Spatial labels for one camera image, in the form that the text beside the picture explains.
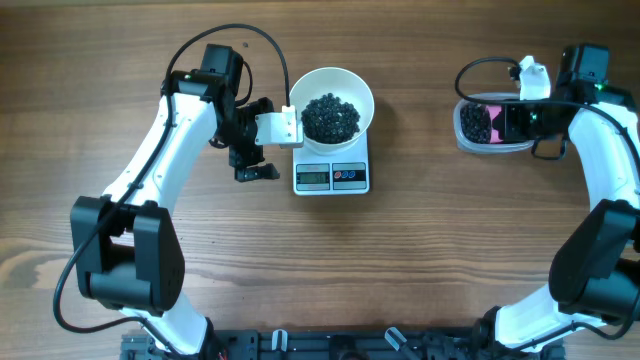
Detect pink scoop with blue handle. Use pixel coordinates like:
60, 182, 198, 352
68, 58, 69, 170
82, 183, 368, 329
486, 105, 505, 144

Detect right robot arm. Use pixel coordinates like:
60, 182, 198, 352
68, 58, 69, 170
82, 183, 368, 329
456, 43, 639, 359

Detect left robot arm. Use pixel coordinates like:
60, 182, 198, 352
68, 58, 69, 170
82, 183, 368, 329
61, 44, 293, 359

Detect white digital kitchen scale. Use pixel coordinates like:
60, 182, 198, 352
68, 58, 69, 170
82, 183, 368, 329
293, 134, 370, 196

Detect black beans in bowl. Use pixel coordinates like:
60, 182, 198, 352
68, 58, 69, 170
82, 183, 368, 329
301, 93, 360, 144

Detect clear plastic container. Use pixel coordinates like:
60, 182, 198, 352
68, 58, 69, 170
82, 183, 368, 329
453, 92, 533, 155

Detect right arm white wrist camera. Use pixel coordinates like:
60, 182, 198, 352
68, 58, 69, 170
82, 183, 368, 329
509, 55, 551, 100

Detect arm white wrist camera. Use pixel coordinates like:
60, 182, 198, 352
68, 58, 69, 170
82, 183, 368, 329
509, 55, 551, 100
255, 106, 304, 149

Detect left arm white wrist camera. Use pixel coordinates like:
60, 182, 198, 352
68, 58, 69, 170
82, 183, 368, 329
255, 106, 304, 149

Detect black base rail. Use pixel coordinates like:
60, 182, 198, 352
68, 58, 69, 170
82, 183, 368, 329
119, 325, 566, 360

